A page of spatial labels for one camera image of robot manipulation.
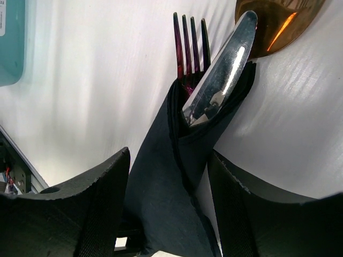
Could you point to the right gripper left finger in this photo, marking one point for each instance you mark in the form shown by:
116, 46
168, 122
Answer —
79, 217

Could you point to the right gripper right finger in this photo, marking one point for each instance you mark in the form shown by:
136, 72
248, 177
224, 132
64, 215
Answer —
255, 218

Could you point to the black paper napkin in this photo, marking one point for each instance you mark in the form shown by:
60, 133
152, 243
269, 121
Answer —
160, 195

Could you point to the iridescent fork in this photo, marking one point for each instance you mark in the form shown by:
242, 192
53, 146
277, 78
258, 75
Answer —
189, 72

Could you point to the copper spoon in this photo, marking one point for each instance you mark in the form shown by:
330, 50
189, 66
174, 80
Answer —
279, 23

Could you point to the teal plastic basin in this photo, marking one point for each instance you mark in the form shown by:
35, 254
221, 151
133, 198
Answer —
12, 41

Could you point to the aluminium front rail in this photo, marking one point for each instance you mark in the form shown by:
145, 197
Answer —
16, 170

